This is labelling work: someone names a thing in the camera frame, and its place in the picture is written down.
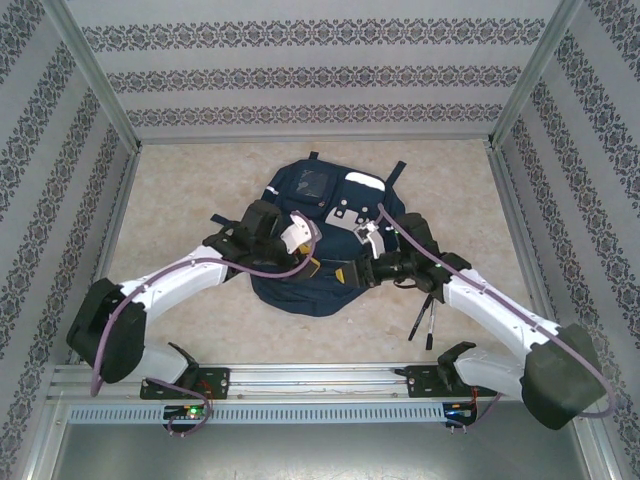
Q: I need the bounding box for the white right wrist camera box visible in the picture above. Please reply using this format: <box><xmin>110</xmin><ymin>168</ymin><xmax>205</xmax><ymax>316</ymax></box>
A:
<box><xmin>351</xmin><ymin>220</ymin><xmax>388</xmax><ymax>255</ymax></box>

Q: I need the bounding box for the aluminium back rail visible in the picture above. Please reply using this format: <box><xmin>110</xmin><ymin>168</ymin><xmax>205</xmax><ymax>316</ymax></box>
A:
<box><xmin>137</xmin><ymin>132</ymin><xmax>496</xmax><ymax>147</ymax></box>

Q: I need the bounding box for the navy blue backpack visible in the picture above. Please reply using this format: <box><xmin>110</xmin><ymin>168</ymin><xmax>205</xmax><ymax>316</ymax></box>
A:
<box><xmin>209</xmin><ymin>150</ymin><xmax>408</xmax><ymax>319</ymax></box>

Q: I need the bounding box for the slotted grey cable duct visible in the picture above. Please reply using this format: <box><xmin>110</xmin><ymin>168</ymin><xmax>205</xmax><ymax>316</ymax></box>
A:
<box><xmin>66</xmin><ymin>402</ymin><xmax>479</xmax><ymax>425</ymax></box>

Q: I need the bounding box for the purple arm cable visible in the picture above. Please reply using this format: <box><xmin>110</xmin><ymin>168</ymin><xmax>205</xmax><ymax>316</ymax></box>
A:
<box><xmin>89</xmin><ymin>212</ymin><xmax>322</xmax><ymax>437</ymax></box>
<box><xmin>377</xmin><ymin>202</ymin><xmax>616</xmax><ymax>434</ymax></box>

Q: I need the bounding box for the aluminium frame post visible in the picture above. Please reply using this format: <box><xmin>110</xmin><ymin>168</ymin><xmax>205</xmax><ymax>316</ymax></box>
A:
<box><xmin>488</xmin><ymin>0</ymin><xmax>586</xmax><ymax>149</ymax></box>
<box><xmin>42</xmin><ymin>0</ymin><xmax>142</xmax><ymax>151</ymax></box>

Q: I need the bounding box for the grey sheet metal panel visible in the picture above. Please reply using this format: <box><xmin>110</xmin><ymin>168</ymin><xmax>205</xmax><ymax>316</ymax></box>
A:
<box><xmin>47</xmin><ymin>422</ymin><xmax>614</xmax><ymax>480</ymax></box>

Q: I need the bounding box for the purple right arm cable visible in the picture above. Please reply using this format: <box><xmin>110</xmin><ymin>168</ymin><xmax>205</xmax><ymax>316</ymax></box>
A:
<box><xmin>377</xmin><ymin>202</ymin><xmax>616</xmax><ymax>434</ymax></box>

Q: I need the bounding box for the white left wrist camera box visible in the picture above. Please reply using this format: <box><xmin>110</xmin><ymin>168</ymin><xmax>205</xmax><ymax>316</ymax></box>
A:
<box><xmin>278</xmin><ymin>211</ymin><xmax>320</xmax><ymax>257</ymax></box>

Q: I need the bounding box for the black marker white label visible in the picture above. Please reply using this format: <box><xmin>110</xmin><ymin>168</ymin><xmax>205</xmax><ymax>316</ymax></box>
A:
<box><xmin>425</xmin><ymin>303</ymin><xmax>438</xmax><ymax>352</ymax></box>

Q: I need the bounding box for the aluminium mounting rail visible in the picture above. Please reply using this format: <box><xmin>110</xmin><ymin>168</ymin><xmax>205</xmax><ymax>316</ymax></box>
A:
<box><xmin>47</xmin><ymin>363</ymin><xmax>587</xmax><ymax>401</ymax></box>

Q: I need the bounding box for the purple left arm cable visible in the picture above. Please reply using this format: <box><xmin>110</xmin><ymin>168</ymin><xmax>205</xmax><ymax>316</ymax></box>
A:
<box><xmin>89</xmin><ymin>212</ymin><xmax>322</xmax><ymax>437</ymax></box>

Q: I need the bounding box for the thin black pen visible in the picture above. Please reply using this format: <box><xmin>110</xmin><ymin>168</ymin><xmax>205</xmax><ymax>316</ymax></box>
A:
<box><xmin>407</xmin><ymin>297</ymin><xmax>432</xmax><ymax>343</ymax></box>

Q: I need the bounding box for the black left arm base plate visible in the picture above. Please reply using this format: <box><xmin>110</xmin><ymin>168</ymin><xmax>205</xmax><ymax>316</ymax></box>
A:
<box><xmin>139</xmin><ymin>367</ymin><xmax>232</xmax><ymax>401</ymax></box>

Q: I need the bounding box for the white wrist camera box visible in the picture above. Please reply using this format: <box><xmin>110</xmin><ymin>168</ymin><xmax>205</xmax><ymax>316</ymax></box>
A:
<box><xmin>351</xmin><ymin>220</ymin><xmax>388</xmax><ymax>255</ymax></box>
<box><xmin>278</xmin><ymin>211</ymin><xmax>320</xmax><ymax>257</ymax></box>

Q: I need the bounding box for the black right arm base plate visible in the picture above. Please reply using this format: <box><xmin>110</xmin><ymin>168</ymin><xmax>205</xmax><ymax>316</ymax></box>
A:
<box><xmin>407</xmin><ymin>364</ymin><xmax>498</xmax><ymax>400</ymax></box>

